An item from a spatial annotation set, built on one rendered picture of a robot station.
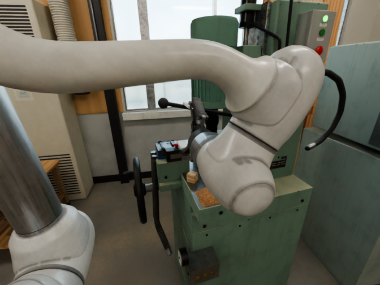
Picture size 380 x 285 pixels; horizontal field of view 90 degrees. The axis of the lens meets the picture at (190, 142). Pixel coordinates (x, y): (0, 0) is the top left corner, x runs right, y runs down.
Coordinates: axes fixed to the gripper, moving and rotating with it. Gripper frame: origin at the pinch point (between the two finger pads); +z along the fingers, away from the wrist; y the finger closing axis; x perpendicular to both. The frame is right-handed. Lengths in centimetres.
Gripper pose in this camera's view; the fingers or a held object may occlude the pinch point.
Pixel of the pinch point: (184, 124)
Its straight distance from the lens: 65.5
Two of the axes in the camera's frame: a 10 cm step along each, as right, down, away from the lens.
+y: 1.7, -9.3, -3.3
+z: -2.9, -3.6, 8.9
